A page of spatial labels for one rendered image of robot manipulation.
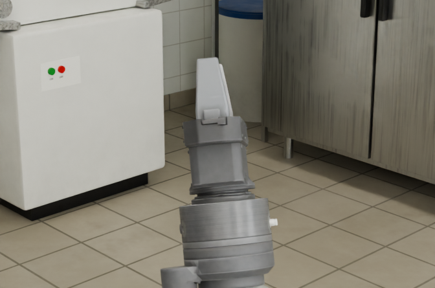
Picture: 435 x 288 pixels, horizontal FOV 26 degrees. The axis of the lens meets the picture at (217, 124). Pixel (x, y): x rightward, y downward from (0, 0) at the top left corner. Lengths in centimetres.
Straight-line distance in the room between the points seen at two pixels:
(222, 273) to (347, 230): 326
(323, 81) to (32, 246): 157
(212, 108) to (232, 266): 15
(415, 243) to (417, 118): 56
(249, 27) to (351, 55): 110
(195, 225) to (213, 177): 5
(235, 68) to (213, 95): 456
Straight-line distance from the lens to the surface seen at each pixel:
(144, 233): 408
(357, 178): 472
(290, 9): 460
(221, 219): 89
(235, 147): 89
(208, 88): 91
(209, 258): 89
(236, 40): 541
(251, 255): 89
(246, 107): 551
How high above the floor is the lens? 169
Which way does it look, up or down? 18 degrees down
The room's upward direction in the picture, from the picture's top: straight up
